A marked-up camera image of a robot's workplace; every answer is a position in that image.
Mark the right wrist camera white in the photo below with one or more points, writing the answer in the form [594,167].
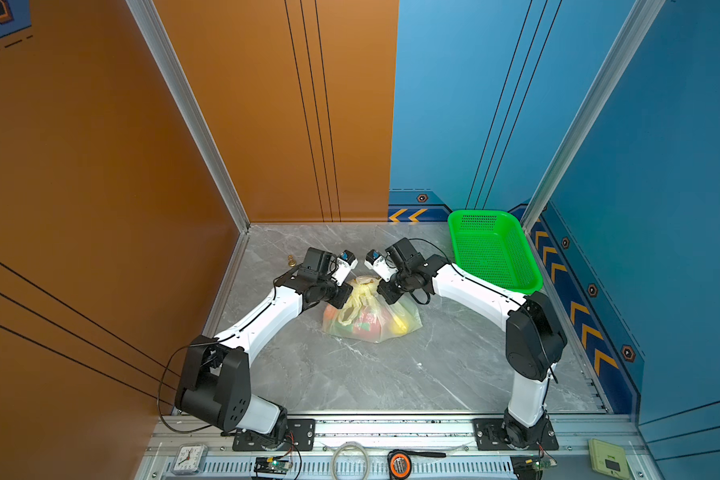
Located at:
[380,264]

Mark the yellowish translucent plastic bag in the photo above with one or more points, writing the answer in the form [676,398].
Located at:
[366,315]

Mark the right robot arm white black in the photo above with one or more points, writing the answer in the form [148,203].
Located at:
[534,337]

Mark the small white alarm clock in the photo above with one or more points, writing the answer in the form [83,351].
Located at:
[189,459]

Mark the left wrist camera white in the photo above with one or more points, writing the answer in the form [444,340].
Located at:
[345,263]

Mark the orange black tape measure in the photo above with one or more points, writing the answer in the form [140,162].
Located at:
[400,465]

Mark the green circuit board right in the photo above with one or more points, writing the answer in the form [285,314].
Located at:
[532,468]

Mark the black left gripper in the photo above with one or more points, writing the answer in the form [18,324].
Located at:
[338,301]

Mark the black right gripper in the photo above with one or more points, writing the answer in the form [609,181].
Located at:
[383,289]

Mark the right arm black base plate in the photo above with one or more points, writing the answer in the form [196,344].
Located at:
[501,434]

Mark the green plastic mesh basket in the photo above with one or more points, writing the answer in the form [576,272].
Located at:
[492,246]

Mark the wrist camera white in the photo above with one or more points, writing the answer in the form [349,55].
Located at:
[345,263]
[380,264]

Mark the light green switch box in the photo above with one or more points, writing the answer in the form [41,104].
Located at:
[608,459]

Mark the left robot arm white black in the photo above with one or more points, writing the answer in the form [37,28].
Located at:
[215,383]

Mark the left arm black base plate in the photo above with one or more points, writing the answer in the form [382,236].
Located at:
[300,432]

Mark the green circuit board left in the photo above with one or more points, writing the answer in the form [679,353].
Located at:
[272,467]

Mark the green circuit board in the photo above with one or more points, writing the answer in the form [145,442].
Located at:
[532,468]
[272,467]

